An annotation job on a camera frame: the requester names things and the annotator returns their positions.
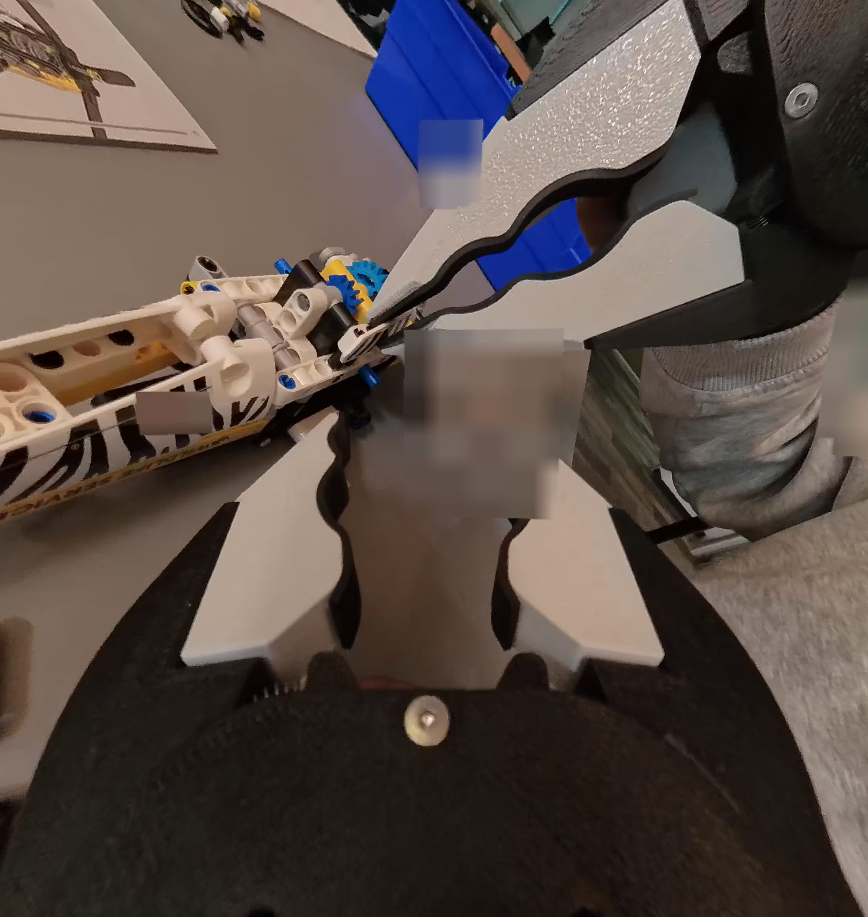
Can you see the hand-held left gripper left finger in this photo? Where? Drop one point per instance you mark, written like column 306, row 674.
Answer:
column 269, row 573

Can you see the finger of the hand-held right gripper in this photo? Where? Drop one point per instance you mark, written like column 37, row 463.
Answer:
column 663, row 265
column 591, row 122

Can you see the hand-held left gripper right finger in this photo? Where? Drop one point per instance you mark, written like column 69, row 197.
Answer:
column 591, row 594

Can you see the lego aircraft model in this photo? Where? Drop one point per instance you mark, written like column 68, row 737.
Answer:
column 211, row 337

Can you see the person's right forearm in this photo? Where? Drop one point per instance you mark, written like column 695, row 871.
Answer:
column 735, row 430

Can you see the pile of small lego pieces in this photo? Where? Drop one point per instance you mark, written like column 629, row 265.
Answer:
column 222, row 16

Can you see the lego instruction booklet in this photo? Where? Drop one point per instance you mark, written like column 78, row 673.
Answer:
column 54, row 79

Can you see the blue plastic bin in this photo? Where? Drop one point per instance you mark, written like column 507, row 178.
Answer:
column 434, row 64

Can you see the person's grey hoodie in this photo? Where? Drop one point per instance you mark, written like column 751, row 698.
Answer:
column 799, row 680

